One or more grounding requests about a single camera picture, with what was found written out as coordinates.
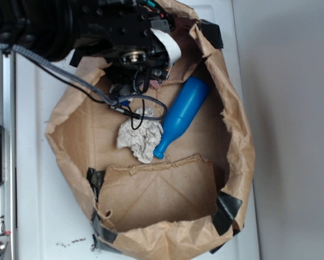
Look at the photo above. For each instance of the brown paper bag tray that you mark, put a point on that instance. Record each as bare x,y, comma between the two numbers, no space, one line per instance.
193,200

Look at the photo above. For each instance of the aluminium frame rail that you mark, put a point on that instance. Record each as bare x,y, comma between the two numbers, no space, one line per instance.
8,226

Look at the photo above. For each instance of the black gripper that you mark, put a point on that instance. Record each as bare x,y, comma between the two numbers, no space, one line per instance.
134,37

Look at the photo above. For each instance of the crumpled white paper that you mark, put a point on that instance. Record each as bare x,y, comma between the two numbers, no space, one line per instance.
141,137

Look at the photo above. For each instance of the blue plastic bottle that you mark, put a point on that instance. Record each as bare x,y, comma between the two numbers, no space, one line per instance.
182,112

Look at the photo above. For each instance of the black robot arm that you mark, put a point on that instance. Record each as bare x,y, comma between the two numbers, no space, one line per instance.
46,28

